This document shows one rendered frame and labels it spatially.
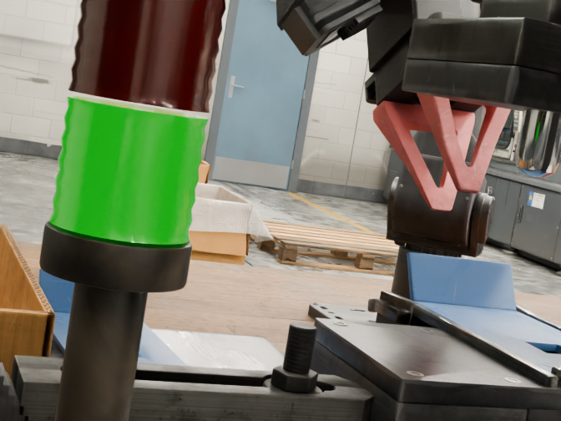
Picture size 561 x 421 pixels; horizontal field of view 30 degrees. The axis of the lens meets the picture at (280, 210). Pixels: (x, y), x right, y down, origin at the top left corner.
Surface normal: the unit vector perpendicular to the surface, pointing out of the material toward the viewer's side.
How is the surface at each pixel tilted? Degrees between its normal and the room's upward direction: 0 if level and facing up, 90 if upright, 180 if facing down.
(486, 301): 60
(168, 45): 104
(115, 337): 90
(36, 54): 90
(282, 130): 90
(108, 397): 90
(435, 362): 0
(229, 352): 0
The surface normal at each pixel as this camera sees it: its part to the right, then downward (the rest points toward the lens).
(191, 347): 0.16, -0.98
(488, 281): 0.37, -0.35
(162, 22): 0.23, 0.39
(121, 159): -0.02, 0.35
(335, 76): 0.28, 0.16
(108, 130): -0.27, 0.31
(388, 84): -0.93, -0.10
